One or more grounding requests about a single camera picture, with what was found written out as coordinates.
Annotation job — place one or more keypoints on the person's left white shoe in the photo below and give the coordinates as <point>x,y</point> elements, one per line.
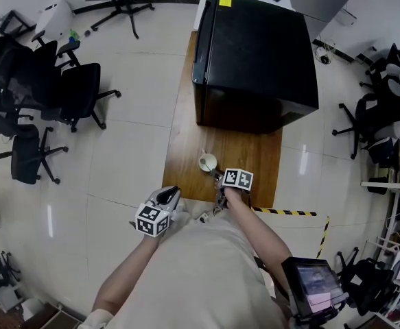
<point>182,212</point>

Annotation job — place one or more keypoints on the person's left forearm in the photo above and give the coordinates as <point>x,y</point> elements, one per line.
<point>124,273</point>

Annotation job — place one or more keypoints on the white power strip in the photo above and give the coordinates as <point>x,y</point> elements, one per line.
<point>204,217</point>

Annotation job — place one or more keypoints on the white cup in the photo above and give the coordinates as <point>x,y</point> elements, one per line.
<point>210,159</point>

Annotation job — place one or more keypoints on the black tablet screen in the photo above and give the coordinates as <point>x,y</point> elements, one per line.
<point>313,286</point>

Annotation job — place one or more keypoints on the metal spoon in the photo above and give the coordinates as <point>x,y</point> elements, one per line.
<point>204,163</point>

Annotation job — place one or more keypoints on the black mini fridge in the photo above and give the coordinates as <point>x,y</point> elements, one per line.
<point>254,60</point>

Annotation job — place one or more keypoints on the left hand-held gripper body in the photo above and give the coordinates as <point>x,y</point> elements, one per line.
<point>151,219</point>

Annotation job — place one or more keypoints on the yellow black hazard tape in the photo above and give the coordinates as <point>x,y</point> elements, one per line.
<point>324,235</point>
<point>285,212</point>

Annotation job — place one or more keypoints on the person's right forearm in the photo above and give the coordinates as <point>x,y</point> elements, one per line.
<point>258,231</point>

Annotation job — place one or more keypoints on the person's beige clothing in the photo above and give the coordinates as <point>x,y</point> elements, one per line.
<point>199,279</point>

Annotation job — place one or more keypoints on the black wheeled screen stand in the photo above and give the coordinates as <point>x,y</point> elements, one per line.
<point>117,2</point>

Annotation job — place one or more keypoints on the white air purifier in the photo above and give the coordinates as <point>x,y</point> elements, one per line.
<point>53,19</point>

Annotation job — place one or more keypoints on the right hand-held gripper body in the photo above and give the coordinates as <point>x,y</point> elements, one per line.
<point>237,178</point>

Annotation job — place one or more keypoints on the black office chair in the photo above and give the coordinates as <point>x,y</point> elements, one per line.
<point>367,283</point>
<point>24,156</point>
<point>79,91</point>
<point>374,115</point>
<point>18,70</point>

